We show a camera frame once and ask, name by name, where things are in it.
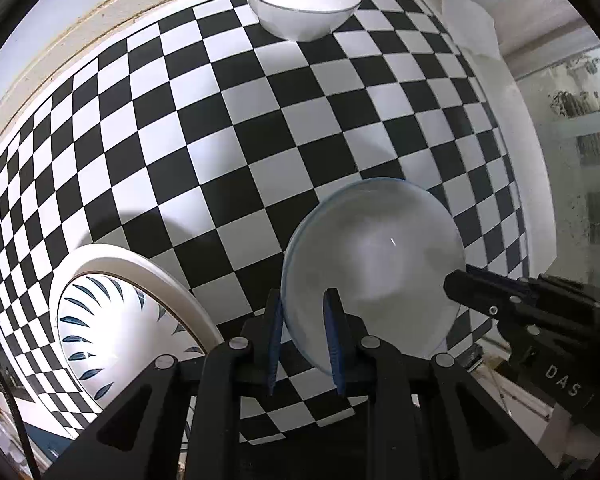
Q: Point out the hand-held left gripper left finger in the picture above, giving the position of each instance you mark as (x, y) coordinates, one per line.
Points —
(276, 345)

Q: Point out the frosted glass sliding door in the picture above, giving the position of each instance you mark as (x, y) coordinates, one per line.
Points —
(570, 210)

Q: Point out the white bowl with dark rim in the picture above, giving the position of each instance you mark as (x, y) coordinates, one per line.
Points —
(300, 15)

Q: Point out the white paper tissue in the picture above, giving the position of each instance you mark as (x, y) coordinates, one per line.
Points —
(470, 20)

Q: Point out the pale blue plate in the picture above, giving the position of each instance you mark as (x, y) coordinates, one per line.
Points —
(380, 260)

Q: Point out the white plate with blue stripes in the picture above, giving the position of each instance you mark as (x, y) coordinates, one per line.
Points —
(110, 340)

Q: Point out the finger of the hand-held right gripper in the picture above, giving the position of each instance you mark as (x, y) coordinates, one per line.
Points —
(570, 292)
(480, 295)

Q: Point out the black and white checkered cloth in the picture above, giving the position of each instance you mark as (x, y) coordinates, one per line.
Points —
(230, 135)

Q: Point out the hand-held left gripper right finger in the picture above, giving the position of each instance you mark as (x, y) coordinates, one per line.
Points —
(334, 345)

